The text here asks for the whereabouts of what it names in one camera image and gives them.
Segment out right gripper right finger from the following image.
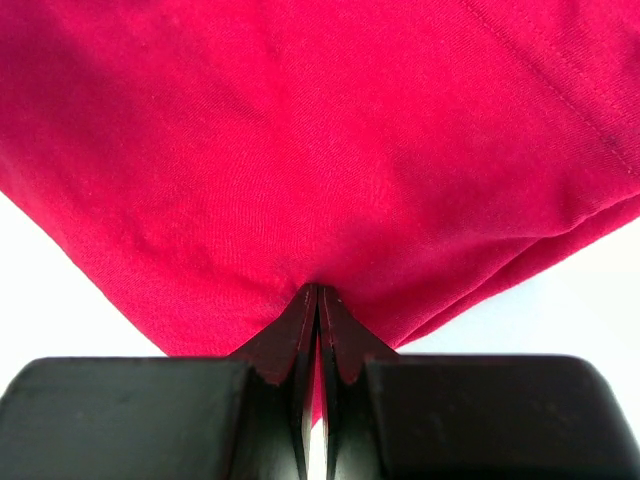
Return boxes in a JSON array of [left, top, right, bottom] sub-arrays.
[[317, 287, 639, 479]]

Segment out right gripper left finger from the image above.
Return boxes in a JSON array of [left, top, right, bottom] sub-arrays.
[[1, 285, 318, 479]]

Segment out red t-shirt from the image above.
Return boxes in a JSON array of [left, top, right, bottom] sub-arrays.
[[1, 1, 639, 356]]

